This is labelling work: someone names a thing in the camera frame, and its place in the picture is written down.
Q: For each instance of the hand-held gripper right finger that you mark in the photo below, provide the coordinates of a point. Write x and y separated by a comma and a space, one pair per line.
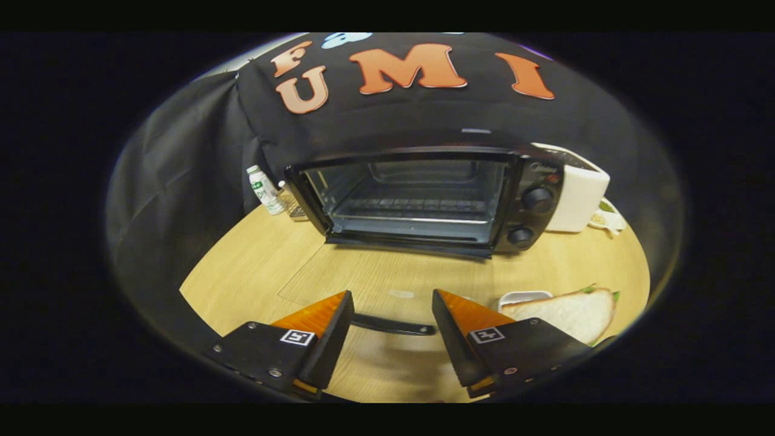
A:
451, 345

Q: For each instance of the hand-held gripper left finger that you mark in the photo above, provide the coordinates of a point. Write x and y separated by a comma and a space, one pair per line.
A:
330, 345

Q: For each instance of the white bread lettuce sandwich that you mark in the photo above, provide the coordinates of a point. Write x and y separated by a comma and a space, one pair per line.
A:
569, 312

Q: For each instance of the black toaster oven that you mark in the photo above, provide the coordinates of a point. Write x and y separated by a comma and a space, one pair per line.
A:
539, 181

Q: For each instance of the white plastic tray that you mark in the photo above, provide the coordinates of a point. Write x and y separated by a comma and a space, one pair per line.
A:
521, 297

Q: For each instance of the small white green bottle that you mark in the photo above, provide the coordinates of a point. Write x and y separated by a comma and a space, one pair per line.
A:
264, 191

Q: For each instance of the white boxy appliance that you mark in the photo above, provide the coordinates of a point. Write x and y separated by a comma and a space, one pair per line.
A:
581, 194

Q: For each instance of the white green printed packet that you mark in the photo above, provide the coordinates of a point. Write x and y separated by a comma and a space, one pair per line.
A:
608, 219

